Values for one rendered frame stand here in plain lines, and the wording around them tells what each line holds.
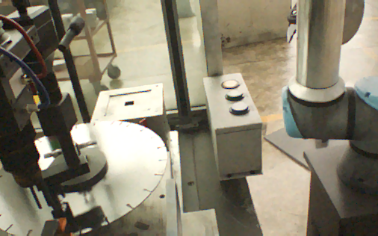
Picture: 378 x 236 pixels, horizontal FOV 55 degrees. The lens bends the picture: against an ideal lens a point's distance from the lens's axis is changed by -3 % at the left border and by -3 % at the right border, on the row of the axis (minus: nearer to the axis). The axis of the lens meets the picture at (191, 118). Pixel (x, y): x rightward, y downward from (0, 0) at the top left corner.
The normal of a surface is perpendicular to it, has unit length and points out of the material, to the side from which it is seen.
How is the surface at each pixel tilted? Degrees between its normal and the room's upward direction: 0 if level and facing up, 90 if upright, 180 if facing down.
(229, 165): 90
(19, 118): 90
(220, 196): 0
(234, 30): 90
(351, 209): 0
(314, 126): 99
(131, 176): 0
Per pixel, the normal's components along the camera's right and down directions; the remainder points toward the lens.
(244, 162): 0.07, 0.50
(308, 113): -0.48, 0.61
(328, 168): -0.12, -0.85
